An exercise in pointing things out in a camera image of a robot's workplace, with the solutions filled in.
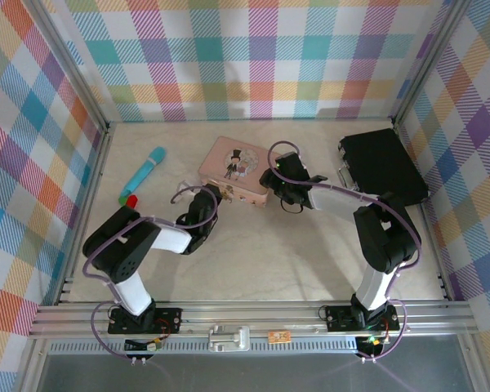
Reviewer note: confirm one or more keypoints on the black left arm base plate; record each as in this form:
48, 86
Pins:
167, 318

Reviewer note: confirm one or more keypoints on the slotted metal strip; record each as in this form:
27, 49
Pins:
188, 347

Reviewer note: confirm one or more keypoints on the red green toy block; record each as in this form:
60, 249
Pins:
132, 201

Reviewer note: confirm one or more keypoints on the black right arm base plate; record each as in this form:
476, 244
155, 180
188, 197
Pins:
339, 318

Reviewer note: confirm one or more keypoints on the aluminium frame post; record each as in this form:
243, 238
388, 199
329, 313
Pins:
71, 65
426, 61

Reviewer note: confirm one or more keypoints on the white latch bracket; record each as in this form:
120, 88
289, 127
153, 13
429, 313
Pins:
228, 339

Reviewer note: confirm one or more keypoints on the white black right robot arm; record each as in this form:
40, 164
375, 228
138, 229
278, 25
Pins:
339, 200

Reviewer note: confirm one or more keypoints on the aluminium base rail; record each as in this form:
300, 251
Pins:
253, 316

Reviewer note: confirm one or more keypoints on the small black power module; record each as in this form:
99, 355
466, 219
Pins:
371, 344
143, 346

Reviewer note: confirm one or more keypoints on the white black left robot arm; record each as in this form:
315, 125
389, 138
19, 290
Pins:
169, 241

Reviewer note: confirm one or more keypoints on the pink tin box cartoon couple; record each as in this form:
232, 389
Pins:
237, 163

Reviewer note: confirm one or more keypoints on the orange sticker label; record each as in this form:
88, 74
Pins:
279, 337

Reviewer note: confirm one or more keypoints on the teal blue cylinder tube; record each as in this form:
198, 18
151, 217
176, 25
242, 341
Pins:
145, 171

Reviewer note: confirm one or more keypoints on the grey metal sheet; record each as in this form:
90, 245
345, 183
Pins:
253, 373

